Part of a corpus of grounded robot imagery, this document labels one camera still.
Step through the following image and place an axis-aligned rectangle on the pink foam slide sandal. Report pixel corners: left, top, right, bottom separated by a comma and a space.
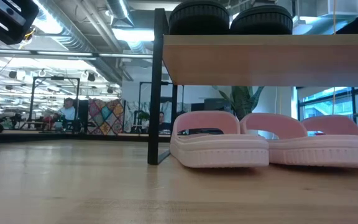
239, 113, 358, 170
301, 114, 358, 137
169, 111, 270, 169

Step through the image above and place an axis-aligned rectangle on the wooden shelf with black legs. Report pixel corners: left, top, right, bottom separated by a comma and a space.
147, 8, 358, 166

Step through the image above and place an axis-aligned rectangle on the grey ceiling pipe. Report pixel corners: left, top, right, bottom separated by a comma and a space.
0, 48, 154, 60

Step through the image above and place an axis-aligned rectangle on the person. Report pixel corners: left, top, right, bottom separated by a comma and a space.
158, 111, 172, 131
53, 97, 77, 130

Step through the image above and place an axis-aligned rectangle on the colourful patchwork quilt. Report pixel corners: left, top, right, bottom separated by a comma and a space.
88, 98, 126, 135

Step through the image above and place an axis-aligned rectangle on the small green potted plant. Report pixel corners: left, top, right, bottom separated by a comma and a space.
137, 111, 150, 125

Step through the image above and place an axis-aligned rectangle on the snake plant in white pot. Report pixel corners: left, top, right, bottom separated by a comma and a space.
212, 86, 265, 121

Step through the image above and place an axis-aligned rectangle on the white ceiling box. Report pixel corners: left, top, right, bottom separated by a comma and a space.
317, 0, 358, 17

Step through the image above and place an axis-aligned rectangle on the large glass window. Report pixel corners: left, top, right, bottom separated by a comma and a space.
298, 86, 358, 121

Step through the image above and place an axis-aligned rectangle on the silver ventilation duct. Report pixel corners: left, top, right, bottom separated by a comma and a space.
29, 0, 136, 85

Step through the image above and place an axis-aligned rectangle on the black metal frame stand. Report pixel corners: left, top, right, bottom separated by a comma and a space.
138, 81, 185, 135
29, 76, 81, 131

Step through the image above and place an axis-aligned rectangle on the black metal table frame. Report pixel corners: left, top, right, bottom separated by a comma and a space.
0, 129, 172, 144

